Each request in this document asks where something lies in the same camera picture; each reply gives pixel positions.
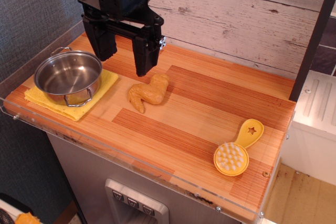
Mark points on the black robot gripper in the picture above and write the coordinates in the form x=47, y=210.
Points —
x=146, y=52

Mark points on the stainless steel pot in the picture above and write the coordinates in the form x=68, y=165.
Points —
x=69, y=77

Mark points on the toy chicken wing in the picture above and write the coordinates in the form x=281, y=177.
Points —
x=152, y=93

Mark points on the yellow round brush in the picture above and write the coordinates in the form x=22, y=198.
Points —
x=232, y=158

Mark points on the clear acrylic table guard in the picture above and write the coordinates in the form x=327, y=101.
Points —
x=206, y=102

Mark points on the grey toy fridge cabinet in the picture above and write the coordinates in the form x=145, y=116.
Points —
x=87, y=171

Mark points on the silver dispenser button panel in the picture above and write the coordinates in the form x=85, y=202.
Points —
x=130, y=206

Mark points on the orange object bottom left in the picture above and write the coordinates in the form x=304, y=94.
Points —
x=27, y=218

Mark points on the white plastic furniture piece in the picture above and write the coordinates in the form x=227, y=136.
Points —
x=309, y=146

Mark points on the dark right frame post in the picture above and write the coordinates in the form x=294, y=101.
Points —
x=315, y=38

